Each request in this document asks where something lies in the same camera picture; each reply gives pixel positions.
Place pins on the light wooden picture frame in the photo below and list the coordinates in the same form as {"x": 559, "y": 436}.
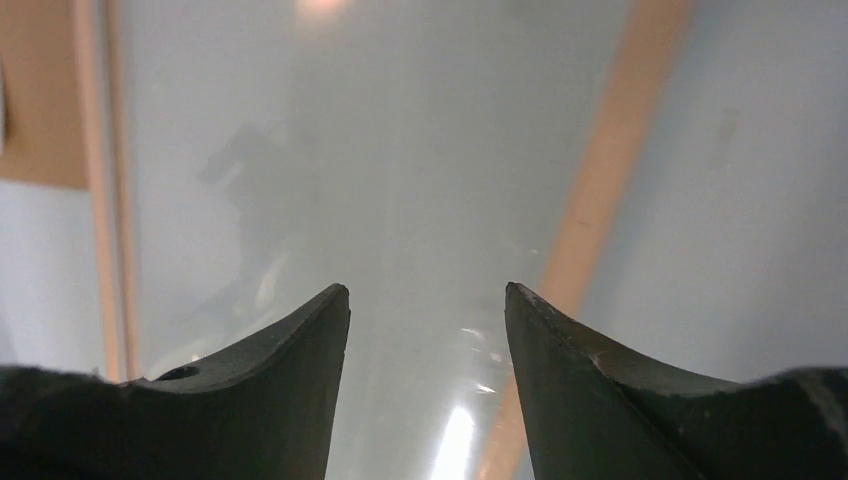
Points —
{"x": 609, "y": 172}

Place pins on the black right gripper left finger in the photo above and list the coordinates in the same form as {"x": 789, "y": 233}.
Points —
{"x": 261, "y": 408}

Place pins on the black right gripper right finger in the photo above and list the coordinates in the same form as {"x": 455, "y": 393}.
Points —
{"x": 594, "y": 408}

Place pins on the brown backing board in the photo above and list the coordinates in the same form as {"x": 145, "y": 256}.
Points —
{"x": 42, "y": 134}

